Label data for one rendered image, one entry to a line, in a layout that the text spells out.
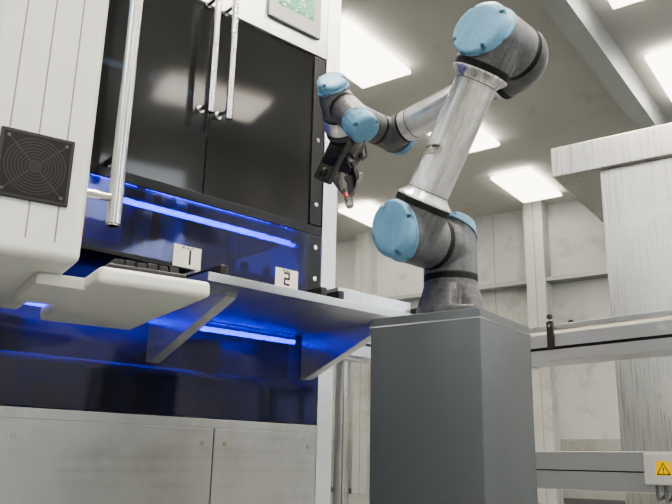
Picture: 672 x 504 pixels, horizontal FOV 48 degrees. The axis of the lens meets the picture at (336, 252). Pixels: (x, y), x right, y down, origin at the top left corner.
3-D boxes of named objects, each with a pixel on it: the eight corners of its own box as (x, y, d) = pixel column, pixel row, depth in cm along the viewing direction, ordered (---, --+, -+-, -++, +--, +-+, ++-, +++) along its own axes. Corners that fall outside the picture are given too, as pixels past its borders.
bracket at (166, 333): (145, 362, 189) (150, 310, 193) (156, 363, 191) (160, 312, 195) (222, 349, 165) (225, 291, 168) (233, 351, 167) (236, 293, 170)
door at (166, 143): (34, 147, 182) (63, -62, 198) (200, 194, 212) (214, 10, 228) (35, 147, 181) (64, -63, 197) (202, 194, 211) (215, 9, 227)
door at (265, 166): (202, 195, 212) (215, 10, 228) (318, 228, 240) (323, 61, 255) (203, 194, 212) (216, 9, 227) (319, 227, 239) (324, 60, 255)
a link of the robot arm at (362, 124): (396, 126, 176) (373, 103, 183) (363, 110, 168) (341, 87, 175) (377, 153, 179) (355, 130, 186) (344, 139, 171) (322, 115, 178)
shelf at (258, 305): (104, 310, 193) (105, 302, 194) (313, 342, 238) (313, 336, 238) (208, 280, 159) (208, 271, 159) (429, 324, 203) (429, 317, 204)
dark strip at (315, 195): (306, 291, 231) (313, 56, 252) (317, 293, 233) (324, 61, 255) (308, 290, 230) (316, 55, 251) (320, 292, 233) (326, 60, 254)
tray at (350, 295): (256, 318, 210) (256, 305, 211) (326, 330, 227) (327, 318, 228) (338, 301, 186) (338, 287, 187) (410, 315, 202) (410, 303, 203)
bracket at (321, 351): (300, 379, 221) (301, 335, 225) (308, 380, 223) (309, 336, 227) (383, 371, 197) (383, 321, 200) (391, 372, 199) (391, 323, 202)
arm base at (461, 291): (499, 324, 162) (497, 279, 165) (467, 313, 151) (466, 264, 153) (437, 330, 171) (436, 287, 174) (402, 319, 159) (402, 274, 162)
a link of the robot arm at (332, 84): (325, 93, 174) (309, 76, 180) (332, 131, 182) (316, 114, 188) (355, 80, 176) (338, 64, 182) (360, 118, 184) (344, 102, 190)
